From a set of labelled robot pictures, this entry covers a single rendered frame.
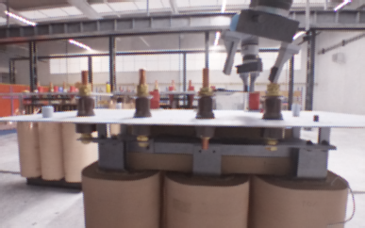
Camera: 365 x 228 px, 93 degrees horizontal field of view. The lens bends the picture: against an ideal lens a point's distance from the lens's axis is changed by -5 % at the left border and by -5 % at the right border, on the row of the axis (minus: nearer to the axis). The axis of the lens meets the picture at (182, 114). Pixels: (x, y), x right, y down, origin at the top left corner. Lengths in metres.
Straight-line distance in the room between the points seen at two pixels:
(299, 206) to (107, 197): 0.83
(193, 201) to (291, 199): 0.41
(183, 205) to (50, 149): 2.77
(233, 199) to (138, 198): 0.42
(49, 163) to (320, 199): 3.30
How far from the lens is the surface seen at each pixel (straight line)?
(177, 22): 9.41
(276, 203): 0.94
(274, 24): 0.49
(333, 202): 1.01
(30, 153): 3.70
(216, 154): 0.82
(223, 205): 0.87
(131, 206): 0.95
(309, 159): 0.93
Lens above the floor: 1.44
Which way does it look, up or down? 4 degrees down
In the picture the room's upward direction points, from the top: straight up
